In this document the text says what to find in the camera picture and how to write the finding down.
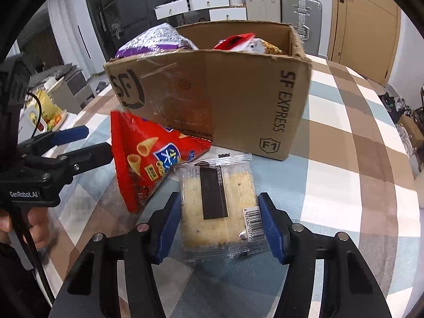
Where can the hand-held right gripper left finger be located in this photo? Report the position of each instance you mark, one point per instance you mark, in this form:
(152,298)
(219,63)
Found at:
(167,232)

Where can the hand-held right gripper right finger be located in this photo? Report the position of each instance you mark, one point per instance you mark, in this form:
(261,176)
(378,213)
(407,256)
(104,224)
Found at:
(271,228)

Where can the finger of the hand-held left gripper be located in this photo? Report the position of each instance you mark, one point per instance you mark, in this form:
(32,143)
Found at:
(89,157)
(71,135)

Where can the clear cracker packet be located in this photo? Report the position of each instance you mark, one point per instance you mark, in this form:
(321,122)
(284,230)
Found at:
(198,225)

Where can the red cone snack bag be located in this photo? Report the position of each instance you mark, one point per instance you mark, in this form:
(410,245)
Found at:
(145,152)

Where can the purple and silver snack bag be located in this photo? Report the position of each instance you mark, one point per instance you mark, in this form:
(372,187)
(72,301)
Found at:
(155,38)

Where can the cardboard box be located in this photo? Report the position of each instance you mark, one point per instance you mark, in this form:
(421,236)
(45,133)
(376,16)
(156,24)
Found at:
(238,99)

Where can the red cookie packet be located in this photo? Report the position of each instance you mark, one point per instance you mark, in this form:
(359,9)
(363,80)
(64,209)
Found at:
(232,41)

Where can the person's left forearm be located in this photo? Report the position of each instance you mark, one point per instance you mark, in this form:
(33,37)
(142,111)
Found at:
(16,288)

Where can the person's left hand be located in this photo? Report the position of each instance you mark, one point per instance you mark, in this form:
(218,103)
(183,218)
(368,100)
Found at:
(41,225)

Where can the plate of fruit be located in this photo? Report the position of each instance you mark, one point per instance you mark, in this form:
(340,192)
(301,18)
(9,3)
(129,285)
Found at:
(57,122)

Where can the grey storage box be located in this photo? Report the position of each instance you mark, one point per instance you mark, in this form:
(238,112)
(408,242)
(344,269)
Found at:
(73,94)

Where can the yellow bag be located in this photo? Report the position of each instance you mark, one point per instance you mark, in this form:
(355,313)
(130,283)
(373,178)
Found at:
(46,102)

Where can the white printed carton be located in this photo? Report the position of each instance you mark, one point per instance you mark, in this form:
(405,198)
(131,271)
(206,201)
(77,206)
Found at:
(28,122)

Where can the black slippers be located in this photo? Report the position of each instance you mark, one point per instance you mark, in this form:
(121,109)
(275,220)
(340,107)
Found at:
(103,87)

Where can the dark cloth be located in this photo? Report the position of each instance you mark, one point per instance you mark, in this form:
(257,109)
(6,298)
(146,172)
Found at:
(56,73)

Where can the small brown box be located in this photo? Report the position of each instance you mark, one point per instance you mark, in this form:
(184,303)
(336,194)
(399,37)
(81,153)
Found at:
(412,129)

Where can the pile of shoes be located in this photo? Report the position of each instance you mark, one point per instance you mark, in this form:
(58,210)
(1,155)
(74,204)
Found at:
(394,104)

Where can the white drawer cabinet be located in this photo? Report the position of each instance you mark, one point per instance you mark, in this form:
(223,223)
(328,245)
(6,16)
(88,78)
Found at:
(228,13)

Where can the silver suitcase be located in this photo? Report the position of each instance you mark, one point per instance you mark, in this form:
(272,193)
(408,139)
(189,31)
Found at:
(301,13)

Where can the wooden door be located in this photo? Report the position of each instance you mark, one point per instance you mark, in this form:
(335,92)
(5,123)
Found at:
(364,29)

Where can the beige suitcase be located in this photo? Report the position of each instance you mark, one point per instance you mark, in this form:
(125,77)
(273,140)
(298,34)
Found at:
(263,5)

